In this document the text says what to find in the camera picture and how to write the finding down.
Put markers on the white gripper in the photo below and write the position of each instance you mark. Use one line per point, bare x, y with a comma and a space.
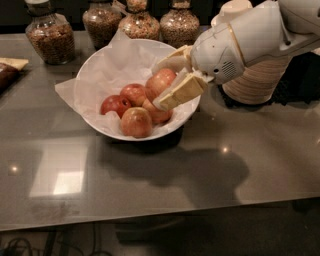
216, 55

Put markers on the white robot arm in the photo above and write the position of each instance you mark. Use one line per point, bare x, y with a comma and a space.
269, 31

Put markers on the red apple back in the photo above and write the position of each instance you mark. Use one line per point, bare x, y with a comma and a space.
135, 93

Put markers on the paper bowl stack front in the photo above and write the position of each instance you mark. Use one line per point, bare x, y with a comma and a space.
258, 82

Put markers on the paper bowl stack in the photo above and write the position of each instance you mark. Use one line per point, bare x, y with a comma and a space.
258, 82
231, 10

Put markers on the dark red apple left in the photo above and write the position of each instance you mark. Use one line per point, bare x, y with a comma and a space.
115, 103

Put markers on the paper bowl stack rear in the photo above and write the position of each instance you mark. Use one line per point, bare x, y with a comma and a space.
231, 10

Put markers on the white bowl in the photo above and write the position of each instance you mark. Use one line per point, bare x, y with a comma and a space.
100, 123

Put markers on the glass cereal jar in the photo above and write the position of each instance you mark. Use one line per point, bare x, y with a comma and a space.
138, 23
179, 26
50, 33
101, 22

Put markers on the white tissue paper liner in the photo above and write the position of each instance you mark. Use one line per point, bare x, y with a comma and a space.
126, 63

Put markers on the glass cereal jar far left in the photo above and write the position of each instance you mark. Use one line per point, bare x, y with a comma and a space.
50, 33

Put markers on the dark tray with card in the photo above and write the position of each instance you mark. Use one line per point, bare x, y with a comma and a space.
9, 71

